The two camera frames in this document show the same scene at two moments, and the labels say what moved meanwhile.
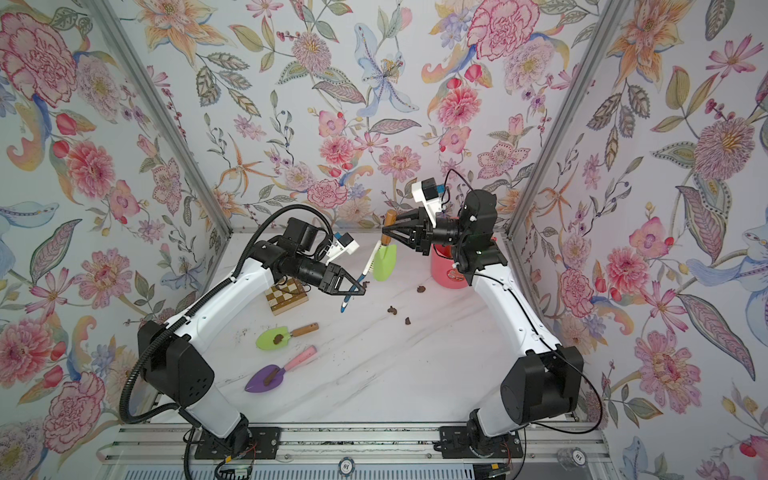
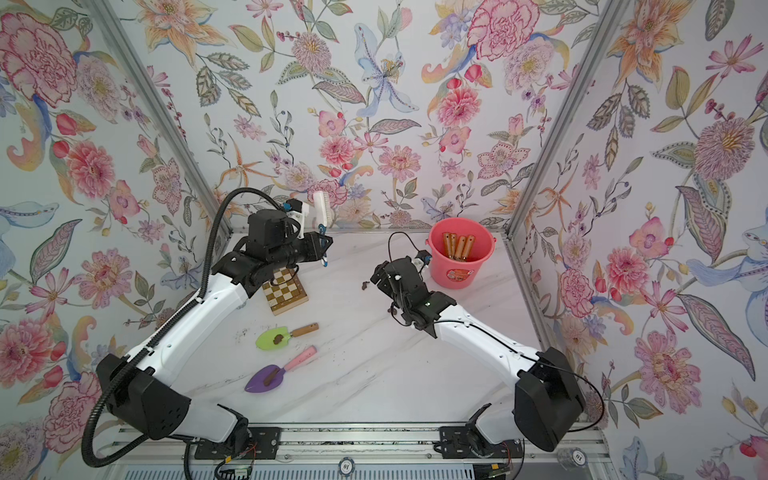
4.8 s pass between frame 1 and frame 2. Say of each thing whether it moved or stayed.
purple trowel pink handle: stayed
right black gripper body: moved
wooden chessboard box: stayed
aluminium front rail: stayed
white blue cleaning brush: moved
